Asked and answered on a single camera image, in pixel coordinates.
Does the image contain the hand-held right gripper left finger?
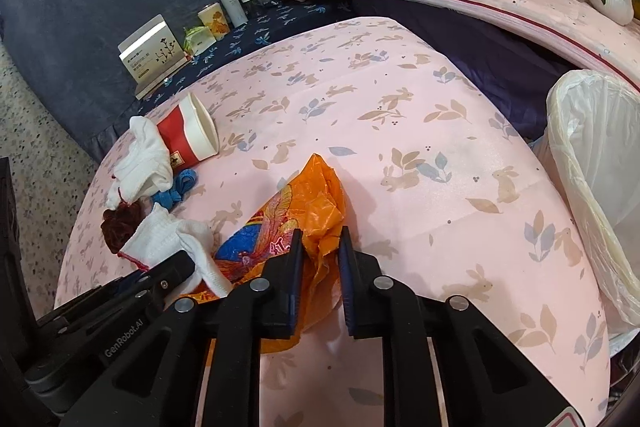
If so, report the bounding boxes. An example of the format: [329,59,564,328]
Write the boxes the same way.
[60,228,306,427]

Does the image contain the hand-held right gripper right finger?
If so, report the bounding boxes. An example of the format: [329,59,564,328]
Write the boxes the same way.
[337,227,576,427]

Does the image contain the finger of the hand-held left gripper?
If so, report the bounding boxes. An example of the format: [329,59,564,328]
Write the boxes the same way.
[47,251,196,343]
[37,271,146,333]

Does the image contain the white cloth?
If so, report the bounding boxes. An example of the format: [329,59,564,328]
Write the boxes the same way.
[119,202,236,299]
[106,116,175,210]

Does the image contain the orange plastic bag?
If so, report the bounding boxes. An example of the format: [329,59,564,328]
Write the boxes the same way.
[180,153,351,354]

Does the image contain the white lined trash bin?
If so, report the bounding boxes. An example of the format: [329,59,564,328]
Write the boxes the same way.
[545,69,640,343]

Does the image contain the dark red scrunchie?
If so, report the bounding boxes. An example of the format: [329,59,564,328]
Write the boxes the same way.
[100,201,146,255]

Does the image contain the blue ribbon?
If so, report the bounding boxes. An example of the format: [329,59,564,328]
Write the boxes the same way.
[150,167,199,212]

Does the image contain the red paper cup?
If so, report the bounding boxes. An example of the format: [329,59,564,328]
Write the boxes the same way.
[156,93,220,170]

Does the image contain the pink rabbit print blanket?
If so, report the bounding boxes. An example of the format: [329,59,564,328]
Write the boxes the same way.
[54,17,613,427]

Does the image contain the white card box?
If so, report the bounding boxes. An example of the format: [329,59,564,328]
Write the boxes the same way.
[118,14,192,100]

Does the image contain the green packet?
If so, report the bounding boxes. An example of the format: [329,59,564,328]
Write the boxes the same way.
[182,24,213,56]

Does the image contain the navy printed cloth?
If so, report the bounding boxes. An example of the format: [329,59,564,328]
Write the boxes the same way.
[137,0,361,112]

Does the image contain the yellow tin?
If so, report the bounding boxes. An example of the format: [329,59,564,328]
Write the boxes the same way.
[197,4,230,42]

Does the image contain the dark purple cloth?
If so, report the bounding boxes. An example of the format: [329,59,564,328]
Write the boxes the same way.
[350,0,586,142]

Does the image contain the tall white bottle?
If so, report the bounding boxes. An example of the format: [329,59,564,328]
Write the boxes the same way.
[215,0,247,28]

